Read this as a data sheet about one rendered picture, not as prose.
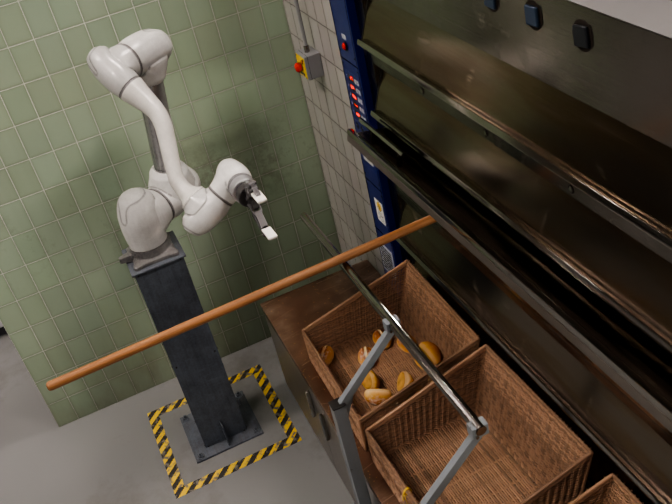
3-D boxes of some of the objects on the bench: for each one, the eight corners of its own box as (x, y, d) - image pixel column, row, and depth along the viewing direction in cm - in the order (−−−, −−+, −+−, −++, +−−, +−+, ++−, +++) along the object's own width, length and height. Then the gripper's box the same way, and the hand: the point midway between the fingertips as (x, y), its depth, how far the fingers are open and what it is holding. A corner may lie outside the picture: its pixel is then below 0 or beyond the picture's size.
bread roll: (366, 390, 301) (362, 387, 295) (393, 391, 299) (389, 388, 293) (366, 406, 300) (361, 403, 294) (393, 406, 297) (388, 404, 291)
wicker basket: (494, 399, 290) (487, 340, 274) (599, 515, 245) (598, 451, 229) (369, 460, 278) (354, 402, 263) (456, 593, 234) (444, 532, 218)
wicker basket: (418, 311, 336) (408, 256, 320) (491, 397, 291) (483, 337, 275) (307, 358, 326) (291, 304, 310) (365, 455, 281) (349, 396, 265)
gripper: (247, 155, 268) (269, 181, 251) (265, 219, 282) (288, 248, 265) (225, 163, 266) (246, 190, 249) (245, 227, 280) (266, 257, 263)
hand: (267, 218), depth 258 cm, fingers open, 13 cm apart
